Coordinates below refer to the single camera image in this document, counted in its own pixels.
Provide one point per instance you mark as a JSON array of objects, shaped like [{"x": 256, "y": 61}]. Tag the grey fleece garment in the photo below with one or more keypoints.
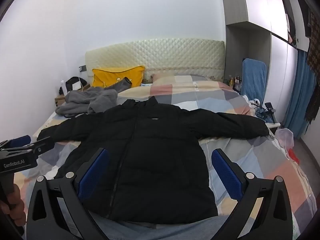
[{"x": 85, "y": 100}]

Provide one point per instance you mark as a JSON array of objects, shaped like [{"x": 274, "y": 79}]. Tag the blue curtain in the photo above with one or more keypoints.
[{"x": 297, "y": 92}]

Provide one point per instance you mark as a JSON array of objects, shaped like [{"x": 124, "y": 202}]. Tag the grey white wardrobe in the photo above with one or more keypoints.
[{"x": 260, "y": 25}]

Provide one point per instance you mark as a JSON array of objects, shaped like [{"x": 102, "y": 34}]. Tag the dark wall socket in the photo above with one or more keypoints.
[{"x": 82, "y": 68}]

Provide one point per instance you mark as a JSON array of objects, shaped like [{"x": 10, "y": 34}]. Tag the translucent plastic bag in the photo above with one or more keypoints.
[{"x": 285, "y": 136}]

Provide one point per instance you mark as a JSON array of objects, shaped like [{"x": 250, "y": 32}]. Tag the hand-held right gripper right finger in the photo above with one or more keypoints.
[{"x": 227, "y": 175}]

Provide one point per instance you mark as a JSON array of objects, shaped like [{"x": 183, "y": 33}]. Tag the brown patterned hanging garment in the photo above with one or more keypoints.
[{"x": 313, "y": 62}]

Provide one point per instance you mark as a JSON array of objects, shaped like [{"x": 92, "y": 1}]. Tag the pastel patchwork quilt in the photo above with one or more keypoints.
[{"x": 250, "y": 160}]

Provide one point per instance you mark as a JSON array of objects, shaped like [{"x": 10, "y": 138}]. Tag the red bag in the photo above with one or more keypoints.
[{"x": 294, "y": 155}]

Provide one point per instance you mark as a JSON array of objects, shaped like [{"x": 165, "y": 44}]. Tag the white bottle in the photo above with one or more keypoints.
[{"x": 62, "y": 85}]

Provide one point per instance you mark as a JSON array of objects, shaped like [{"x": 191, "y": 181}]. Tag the white side table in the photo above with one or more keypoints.
[{"x": 273, "y": 125}]

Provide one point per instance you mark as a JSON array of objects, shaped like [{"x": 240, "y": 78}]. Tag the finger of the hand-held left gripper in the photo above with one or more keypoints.
[
  {"x": 41, "y": 143},
  {"x": 21, "y": 139}
]

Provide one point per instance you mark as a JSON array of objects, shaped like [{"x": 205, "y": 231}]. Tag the cream quilted headboard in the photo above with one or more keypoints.
[{"x": 160, "y": 52}]

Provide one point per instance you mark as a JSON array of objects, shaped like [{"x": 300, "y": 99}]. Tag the person's grey-blue trousers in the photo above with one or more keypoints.
[{"x": 155, "y": 231}]

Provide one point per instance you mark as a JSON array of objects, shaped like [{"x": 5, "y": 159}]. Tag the black bag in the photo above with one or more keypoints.
[{"x": 75, "y": 83}]

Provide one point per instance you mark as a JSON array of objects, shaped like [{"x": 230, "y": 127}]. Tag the black puffer jacket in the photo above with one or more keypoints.
[{"x": 150, "y": 150}]

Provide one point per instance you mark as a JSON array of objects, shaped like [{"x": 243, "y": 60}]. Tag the blue towel covered chair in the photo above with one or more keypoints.
[{"x": 253, "y": 80}]

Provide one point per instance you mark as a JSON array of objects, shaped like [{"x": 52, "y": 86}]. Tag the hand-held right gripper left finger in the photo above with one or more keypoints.
[{"x": 92, "y": 173}]

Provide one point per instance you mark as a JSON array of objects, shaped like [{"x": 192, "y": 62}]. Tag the yellow pillow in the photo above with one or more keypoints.
[{"x": 110, "y": 76}]

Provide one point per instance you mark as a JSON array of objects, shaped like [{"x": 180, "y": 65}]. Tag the row of small bottles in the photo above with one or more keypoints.
[{"x": 235, "y": 81}]

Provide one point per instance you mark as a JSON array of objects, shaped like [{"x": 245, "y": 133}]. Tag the person's left hand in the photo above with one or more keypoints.
[{"x": 15, "y": 210}]

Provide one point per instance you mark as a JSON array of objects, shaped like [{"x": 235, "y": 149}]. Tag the wooden nightstand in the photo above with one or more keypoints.
[{"x": 59, "y": 100}]

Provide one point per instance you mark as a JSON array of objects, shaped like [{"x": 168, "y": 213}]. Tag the pink beige pillow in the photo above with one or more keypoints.
[{"x": 162, "y": 76}]

